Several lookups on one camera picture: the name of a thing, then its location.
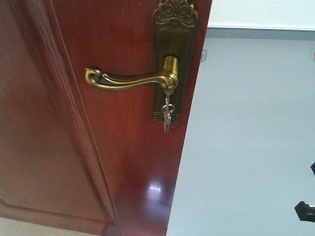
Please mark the brown wooden door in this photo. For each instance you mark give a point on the brown wooden door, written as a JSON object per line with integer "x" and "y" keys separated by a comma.
{"x": 74, "y": 156}

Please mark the dark robot part right edge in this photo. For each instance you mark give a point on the dark robot part right edge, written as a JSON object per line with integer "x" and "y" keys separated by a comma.
{"x": 313, "y": 168}

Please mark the black robot part lower right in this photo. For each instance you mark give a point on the black robot part lower right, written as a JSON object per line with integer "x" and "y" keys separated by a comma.
{"x": 305, "y": 212}

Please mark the silver key bunch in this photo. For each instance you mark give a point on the silver key bunch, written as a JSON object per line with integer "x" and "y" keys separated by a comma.
{"x": 167, "y": 110}

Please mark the plywood base platform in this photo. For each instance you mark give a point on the plywood base platform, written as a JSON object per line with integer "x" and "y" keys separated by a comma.
{"x": 9, "y": 227}

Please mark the brass door handle inner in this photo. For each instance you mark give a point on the brass door handle inner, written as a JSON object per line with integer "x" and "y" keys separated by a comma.
{"x": 167, "y": 77}

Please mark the brass handle backplate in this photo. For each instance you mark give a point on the brass handle backplate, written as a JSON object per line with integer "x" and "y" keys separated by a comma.
{"x": 175, "y": 28}

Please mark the white wall baseboard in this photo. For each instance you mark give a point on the white wall baseboard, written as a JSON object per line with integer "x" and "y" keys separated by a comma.
{"x": 253, "y": 27}

